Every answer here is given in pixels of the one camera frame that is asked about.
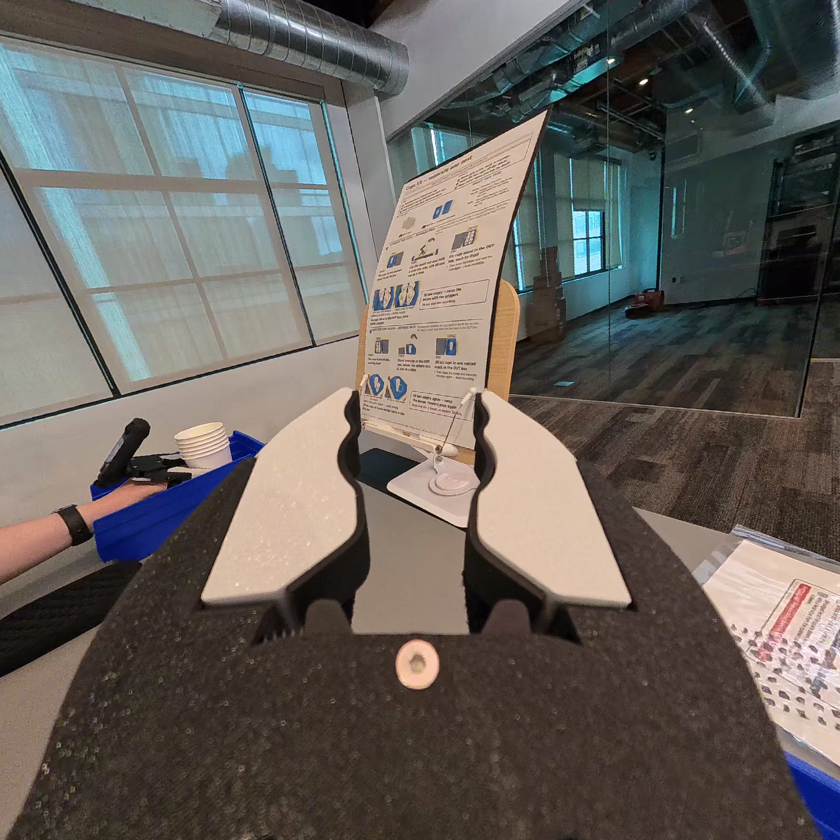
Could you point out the laminated paper sheet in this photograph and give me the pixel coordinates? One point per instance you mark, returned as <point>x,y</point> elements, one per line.
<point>774,590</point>

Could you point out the person's left hand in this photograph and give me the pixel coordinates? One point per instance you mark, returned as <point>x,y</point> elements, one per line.
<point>118,502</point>

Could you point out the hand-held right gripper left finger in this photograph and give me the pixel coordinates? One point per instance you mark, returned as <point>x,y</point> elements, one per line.
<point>289,518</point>

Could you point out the brown cardboard box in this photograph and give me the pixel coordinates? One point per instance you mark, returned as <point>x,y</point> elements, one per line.
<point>548,302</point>

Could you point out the large window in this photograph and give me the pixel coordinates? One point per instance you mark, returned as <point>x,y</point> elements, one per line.
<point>164,229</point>

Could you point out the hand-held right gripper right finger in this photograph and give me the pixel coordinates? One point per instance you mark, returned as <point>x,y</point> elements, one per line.
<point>544,525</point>

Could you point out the white clipboard stand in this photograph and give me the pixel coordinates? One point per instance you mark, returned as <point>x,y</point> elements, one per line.
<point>420,489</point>

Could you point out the silver air duct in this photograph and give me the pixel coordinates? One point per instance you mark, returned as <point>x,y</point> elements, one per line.
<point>315,46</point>

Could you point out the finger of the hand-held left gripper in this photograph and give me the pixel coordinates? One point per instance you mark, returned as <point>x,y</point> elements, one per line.
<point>187,474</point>

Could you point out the person's left forearm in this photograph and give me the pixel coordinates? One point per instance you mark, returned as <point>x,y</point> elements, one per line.
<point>26,548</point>

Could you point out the black wristwatch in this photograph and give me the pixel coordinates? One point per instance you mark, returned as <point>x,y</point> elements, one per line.
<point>73,525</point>

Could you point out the black quilted armrest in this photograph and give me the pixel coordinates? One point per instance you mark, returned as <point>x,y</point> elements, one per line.
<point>59,617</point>

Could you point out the narrow blue plastic bin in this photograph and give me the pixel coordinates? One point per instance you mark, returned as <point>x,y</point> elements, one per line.
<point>817,800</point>

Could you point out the large blue plastic bin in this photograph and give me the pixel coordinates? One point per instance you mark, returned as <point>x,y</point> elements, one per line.
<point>151,518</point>

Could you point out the wooden instruction clipboard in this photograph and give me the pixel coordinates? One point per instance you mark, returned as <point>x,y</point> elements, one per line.
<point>446,262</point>

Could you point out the stack of nested paper cups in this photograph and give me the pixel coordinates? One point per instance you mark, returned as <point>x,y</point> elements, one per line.
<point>205,446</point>

